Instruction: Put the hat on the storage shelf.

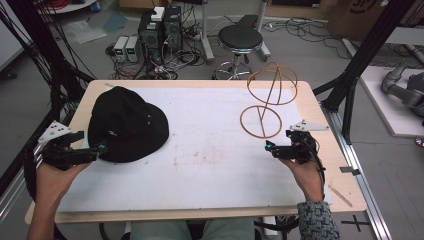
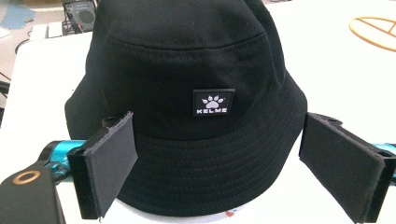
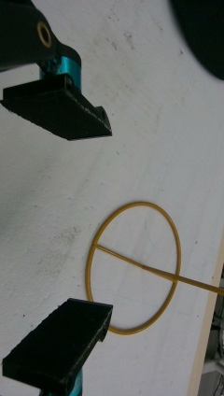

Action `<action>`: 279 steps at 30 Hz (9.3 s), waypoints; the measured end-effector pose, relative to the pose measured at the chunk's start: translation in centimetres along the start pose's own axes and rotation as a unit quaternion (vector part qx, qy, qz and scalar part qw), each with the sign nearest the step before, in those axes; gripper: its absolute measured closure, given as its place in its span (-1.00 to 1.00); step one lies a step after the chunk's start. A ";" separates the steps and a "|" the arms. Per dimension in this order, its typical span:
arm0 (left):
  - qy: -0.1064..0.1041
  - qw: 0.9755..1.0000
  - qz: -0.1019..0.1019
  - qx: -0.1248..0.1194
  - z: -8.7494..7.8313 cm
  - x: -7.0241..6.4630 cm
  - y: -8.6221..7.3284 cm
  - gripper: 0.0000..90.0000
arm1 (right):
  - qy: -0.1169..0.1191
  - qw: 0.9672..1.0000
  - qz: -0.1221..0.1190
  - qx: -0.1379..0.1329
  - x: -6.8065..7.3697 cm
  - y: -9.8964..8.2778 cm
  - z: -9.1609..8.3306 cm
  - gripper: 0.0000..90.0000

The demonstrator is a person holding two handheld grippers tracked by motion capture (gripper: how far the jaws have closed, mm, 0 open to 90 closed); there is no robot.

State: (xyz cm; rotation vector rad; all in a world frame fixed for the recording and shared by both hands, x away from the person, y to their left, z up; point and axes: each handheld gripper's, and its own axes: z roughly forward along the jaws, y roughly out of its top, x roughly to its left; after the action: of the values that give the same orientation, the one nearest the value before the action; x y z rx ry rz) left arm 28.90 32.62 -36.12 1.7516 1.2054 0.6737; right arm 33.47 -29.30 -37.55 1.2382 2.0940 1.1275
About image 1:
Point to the person's right hand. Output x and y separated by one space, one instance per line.
306 178

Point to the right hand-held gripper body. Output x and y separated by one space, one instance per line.
301 146

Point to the brown cardboard box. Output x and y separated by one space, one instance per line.
360 16

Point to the black metal frame post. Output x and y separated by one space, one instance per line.
363 56
36 50

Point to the person's left hand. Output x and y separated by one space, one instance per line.
55 181

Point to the grey tape piece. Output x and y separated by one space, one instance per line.
350 170

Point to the clear plastic sheet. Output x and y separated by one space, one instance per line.
83 31

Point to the black computer tower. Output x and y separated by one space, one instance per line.
150 36
172 28

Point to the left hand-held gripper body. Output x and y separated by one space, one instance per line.
55 151

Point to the thin wooden stick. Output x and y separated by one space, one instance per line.
340 196

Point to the black bucket hat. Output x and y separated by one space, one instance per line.
128 125

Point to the white metal stand leg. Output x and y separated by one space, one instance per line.
207 33

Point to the white table mat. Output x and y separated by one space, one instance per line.
200 160

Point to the black round stool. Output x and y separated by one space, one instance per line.
240 38

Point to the white power supply unit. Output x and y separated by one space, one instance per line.
133 48
120 48

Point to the small white box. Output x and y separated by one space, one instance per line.
157 13

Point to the white base board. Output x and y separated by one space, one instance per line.
383 106

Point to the aluminium rail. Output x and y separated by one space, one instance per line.
356 173

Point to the wooden rattan hat stand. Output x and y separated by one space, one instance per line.
266 100

